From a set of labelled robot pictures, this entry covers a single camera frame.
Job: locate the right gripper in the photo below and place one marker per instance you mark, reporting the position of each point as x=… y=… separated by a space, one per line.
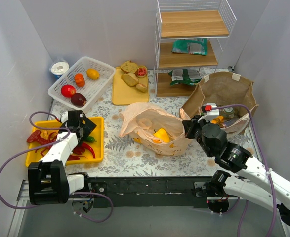
x=188 y=127

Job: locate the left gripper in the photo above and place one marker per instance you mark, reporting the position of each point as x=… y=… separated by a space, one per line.
x=87 y=127

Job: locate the green chili pepper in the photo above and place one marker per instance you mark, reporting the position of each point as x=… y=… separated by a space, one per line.
x=90 y=139

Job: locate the red chili pepper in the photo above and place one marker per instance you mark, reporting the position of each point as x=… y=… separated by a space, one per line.
x=80 y=149

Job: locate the dark red plum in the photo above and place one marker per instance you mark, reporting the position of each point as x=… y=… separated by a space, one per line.
x=78 y=100

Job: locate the yellow bell pepper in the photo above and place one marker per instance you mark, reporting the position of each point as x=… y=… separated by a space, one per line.
x=162 y=135

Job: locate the orange mango gummy packet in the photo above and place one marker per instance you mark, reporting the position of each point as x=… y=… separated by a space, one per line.
x=218 y=120

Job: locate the peach plastic grocery bag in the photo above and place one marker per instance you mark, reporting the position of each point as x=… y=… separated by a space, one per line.
x=142 y=119

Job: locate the clear glass bottle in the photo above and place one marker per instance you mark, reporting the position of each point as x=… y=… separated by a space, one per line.
x=229 y=112

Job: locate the brown burlap tote bag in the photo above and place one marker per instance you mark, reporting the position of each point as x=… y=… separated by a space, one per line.
x=221 y=88

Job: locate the bread slice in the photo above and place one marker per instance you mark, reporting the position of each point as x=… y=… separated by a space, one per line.
x=130 y=79

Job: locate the teal snack packet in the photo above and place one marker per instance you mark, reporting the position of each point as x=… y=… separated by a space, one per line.
x=191 y=46

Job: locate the silver drink can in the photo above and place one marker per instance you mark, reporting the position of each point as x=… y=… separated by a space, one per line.
x=228 y=123

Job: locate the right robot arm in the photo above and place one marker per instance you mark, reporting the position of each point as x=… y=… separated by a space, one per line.
x=242 y=174

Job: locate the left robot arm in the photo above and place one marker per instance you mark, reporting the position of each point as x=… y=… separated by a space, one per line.
x=58 y=158

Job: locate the yellow vegetable tray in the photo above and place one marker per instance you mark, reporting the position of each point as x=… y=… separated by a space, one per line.
x=86 y=157

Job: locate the white plastic basket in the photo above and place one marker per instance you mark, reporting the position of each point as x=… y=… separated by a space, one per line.
x=92 y=89

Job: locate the yellow bread tray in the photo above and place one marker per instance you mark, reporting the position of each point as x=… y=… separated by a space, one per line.
x=122 y=94

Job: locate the small orange pumpkin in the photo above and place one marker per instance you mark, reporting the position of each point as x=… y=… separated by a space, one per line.
x=79 y=80

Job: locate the yellow mango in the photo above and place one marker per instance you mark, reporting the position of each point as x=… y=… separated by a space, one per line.
x=93 y=74

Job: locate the green white snack packet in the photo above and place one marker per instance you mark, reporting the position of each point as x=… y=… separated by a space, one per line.
x=185 y=76

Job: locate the red toy lobster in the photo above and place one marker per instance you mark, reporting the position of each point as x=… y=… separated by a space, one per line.
x=42 y=137

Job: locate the white tape roll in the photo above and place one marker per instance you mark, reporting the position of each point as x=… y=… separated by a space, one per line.
x=58 y=69

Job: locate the small bread roll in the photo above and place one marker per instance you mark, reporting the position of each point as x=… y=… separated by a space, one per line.
x=142 y=88

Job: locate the round bread loaf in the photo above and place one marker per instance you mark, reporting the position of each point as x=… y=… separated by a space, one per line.
x=129 y=67

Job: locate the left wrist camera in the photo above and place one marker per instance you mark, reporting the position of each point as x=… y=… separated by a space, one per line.
x=64 y=117

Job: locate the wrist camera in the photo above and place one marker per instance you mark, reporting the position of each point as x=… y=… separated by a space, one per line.
x=210 y=112
x=64 y=117

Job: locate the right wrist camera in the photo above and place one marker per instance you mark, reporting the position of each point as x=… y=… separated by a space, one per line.
x=210 y=112

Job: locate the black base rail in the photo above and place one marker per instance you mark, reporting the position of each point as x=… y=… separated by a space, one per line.
x=87 y=192

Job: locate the white wire shelf rack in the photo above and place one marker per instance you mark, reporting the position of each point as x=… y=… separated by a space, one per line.
x=188 y=37

